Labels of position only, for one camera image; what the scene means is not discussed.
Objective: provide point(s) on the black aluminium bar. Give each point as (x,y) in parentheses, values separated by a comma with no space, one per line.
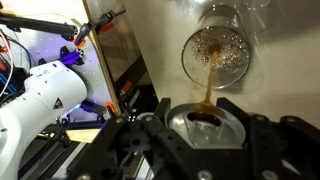
(36,25)

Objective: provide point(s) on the orange black screwdriver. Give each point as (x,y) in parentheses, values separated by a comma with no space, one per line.
(83,35)

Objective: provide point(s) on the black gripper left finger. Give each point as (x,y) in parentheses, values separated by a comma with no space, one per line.
(100,153)

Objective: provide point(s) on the orange-capped drink bottle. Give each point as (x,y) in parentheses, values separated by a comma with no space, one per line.
(206,133)

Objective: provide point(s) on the tall clear drinking glass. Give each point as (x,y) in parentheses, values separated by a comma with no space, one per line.
(216,56)

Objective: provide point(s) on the white perforated robot table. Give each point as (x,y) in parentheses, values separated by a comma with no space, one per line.
(96,76)

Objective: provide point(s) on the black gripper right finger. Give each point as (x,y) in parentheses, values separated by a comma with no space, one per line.
(283,150)

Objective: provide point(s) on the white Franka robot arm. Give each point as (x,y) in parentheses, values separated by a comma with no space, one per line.
(43,100)

